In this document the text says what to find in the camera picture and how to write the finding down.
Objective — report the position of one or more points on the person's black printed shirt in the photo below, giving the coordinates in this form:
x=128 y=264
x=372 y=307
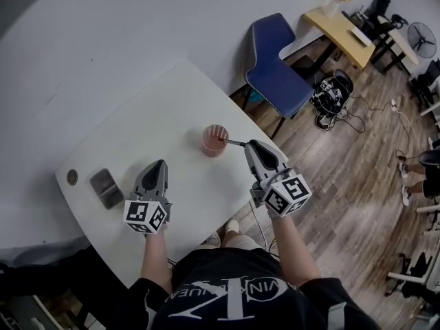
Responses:
x=247 y=294

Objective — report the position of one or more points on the white flat device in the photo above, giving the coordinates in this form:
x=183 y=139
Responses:
x=360 y=36

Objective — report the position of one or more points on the white desk with black legs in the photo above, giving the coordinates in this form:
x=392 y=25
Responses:
x=402 y=46

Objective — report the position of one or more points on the black office chair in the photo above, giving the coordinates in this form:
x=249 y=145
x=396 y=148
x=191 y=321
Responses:
x=379 y=16

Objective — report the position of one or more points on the blue padded chair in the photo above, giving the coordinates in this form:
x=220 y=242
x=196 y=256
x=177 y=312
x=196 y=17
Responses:
x=275 y=81

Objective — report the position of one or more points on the round metal desk grommet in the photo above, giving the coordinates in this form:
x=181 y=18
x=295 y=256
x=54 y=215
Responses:
x=72 y=177

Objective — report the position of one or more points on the person's right forearm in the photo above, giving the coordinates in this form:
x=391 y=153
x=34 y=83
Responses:
x=295 y=249

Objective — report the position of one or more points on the translucent pink pen holder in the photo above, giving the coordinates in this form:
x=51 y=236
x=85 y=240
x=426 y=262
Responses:
x=214 y=143

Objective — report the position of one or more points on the white vase with flowers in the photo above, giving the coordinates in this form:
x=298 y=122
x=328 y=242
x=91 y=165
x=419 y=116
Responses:
x=332 y=2

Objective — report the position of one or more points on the person's legs and white shoes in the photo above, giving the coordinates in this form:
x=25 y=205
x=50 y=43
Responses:
x=237 y=237

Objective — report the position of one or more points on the dark grey rectangular tray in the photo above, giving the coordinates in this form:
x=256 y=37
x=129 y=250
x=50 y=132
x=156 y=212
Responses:
x=106 y=189

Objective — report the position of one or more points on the white frame chair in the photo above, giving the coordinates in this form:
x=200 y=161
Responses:
x=412 y=277

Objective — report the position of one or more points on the person's left forearm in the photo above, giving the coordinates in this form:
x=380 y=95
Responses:
x=154 y=260

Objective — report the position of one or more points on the white power strip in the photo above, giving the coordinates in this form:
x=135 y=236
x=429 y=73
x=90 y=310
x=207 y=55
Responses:
x=394 y=105

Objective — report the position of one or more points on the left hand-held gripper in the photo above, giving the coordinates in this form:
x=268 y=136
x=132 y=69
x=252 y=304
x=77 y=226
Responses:
x=148 y=198

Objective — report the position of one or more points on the yellow wooden table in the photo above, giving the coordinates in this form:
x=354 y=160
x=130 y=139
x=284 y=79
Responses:
x=347 y=36

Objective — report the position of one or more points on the black standing fan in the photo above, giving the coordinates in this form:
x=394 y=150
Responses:
x=422 y=40

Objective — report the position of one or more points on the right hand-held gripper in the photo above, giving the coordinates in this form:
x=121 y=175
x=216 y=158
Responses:
x=275 y=181

